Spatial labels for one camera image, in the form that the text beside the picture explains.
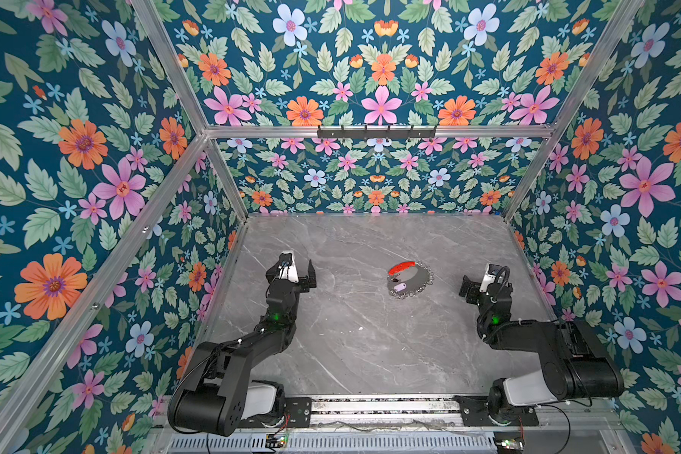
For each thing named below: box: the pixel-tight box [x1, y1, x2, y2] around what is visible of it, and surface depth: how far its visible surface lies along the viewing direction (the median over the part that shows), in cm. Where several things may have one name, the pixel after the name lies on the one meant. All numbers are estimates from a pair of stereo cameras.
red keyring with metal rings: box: [385, 261, 435, 299], surface depth 101 cm
